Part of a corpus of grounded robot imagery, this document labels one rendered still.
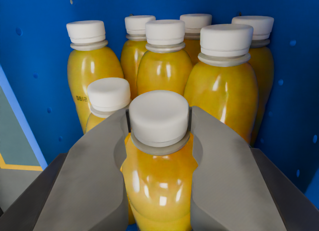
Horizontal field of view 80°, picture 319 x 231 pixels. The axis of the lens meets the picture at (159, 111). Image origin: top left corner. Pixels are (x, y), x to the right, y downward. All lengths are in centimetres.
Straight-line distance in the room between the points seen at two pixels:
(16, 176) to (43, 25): 222
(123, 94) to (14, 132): 185
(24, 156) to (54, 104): 190
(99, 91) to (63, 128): 12
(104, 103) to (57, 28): 12
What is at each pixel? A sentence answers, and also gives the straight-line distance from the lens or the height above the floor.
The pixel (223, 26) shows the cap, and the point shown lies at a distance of 17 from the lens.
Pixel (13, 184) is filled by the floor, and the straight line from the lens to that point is 254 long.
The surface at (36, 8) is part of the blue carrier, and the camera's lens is 25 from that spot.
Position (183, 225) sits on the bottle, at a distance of 19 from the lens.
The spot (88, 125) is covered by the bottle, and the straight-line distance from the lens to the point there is 20.
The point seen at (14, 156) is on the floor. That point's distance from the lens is 220.
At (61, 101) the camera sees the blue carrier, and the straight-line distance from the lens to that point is 27.
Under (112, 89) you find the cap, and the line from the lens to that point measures 18.
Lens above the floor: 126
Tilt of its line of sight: 59 degrees down
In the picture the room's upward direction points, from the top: 180 degrees counter-clockwise
